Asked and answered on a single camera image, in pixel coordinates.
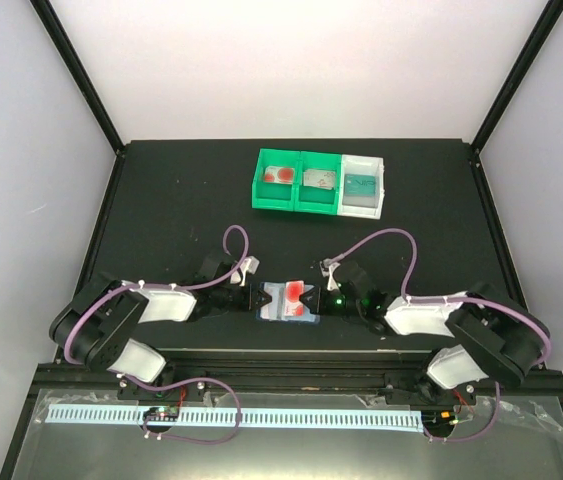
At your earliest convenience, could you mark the blue leather card holder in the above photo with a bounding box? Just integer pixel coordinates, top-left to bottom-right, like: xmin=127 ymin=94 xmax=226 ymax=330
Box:
xmin=257 ymin=280 xmax=320 ymax=324

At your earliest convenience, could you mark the red circle card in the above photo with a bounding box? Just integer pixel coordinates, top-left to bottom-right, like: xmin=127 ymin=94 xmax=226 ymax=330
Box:
xmin=262 ymin=165 xmax=295 ymax=185
xmin=282 ymin=280 xmax=305 ymax=320

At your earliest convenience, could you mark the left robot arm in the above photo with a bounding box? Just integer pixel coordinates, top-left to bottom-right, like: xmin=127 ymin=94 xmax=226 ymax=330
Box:
xmin=49 ymin=251 xmax=272 ymax=399

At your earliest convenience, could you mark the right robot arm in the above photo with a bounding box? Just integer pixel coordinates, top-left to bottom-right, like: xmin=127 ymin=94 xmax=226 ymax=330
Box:
xmin=294 ymin=261 xmax=552 ymax=405

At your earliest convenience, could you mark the white patterned card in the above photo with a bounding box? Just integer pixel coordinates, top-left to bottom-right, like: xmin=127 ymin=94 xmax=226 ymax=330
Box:
xmin=302 ymin=168 xmax=337 ymax=192

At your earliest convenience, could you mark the green bin middle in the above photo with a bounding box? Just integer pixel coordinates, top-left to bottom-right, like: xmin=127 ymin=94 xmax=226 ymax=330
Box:
xmin=292 ymin=151 xmax=342 ymax=216

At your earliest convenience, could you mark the green bin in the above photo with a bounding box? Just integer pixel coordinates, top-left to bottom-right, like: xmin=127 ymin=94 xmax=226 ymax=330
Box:
xmin=251 ymin=149 xmax=297 ymax=211
xmin=292 ymin=151 xmax=342 ymax=216

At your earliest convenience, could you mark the green bin left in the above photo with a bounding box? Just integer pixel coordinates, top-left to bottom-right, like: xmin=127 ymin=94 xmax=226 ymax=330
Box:
xmin=251 ymin=149 xmax=297 ymax=211

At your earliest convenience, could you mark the white bin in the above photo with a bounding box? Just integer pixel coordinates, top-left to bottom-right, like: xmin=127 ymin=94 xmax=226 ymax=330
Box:
xmin=337 ymin=155 xmax=385 ymax=220

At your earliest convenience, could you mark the light blue slotted strip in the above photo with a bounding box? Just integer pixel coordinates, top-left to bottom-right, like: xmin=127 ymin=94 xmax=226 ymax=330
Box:
xmin=45 ymin=404 xmax=423 ymax=433

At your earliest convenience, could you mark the left circuit board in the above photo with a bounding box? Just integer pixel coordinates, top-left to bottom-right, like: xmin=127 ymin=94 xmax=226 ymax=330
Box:
xmin=143 ymin=406 xmax=180 ymax=422

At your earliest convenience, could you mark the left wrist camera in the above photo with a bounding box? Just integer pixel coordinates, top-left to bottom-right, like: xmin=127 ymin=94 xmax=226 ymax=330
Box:
xmin=230 ymin=256 xmax=260 ymax=287

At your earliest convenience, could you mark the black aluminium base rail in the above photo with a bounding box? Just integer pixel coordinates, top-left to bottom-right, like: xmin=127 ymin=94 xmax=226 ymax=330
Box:
xmin=43 ymin=351 xmax=563 ymax=396

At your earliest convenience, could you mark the black frame post left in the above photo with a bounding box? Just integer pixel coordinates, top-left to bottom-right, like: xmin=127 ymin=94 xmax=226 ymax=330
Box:
xmin=30 ymin=0 xmax=124 ymax=153

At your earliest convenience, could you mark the black frame post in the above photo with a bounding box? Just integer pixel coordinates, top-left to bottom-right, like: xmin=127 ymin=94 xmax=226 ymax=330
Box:
xmin=471 ymin=0 xmax=563 ymax=154
xmin=30 ymin=0 xmax=124 ymax=153

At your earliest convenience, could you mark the black frame post right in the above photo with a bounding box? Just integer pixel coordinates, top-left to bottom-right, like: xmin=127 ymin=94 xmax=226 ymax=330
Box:
xmin=471 ymin=0 xmax=563 ymax=154

